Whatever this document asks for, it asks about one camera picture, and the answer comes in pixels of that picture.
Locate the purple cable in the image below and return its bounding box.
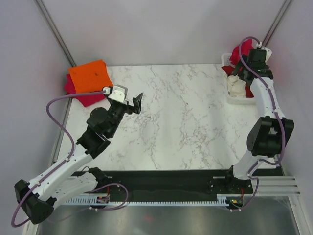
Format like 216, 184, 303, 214
10, 89, 129, 228
227, 36, 286, 212

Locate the folded orange t shirt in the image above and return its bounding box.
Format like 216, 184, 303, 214
68, 60, 113, 93

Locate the corner metal post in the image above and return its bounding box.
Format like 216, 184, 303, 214
34, 0, 76, 67
263, 0, 294, 47

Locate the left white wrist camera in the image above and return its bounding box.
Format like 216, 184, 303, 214
102, 85, 128, 104

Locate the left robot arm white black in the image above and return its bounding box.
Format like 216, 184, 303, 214
11, 91, 143, 227

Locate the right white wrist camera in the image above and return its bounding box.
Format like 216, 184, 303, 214
256, 42, 272, 62

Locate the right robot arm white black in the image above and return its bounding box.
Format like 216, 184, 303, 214
224, 48, 294, 193

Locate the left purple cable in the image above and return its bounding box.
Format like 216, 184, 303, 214
10, 89, 129, 228

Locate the folded magenta t shirt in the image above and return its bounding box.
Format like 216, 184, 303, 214
64, 74, 105, 107

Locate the white plastic basket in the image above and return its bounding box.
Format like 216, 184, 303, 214
221, 52, 256, 106

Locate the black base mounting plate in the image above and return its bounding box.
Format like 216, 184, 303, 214
70, 169, 254, 203

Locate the white slotted cable duct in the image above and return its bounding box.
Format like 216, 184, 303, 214
58, 194, 245, 207

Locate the crumpled magenta t shirt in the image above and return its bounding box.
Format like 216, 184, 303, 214
229, 39, 253, 65

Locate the aluminium extrusion rail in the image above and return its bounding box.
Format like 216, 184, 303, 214
256, 176, 300, 196

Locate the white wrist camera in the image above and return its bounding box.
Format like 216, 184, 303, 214
256, 42, 272, 62
102, 85, 128, 104

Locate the right corner metal post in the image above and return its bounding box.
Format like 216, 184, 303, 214
263, 0, 294, 47

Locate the left corner metal post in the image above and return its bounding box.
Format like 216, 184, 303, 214
34, 0, 76, 67

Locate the cream white t shirt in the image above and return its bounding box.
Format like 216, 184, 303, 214
227, 75, 246, 97

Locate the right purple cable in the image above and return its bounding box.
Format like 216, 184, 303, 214
227, 36, 286, 212

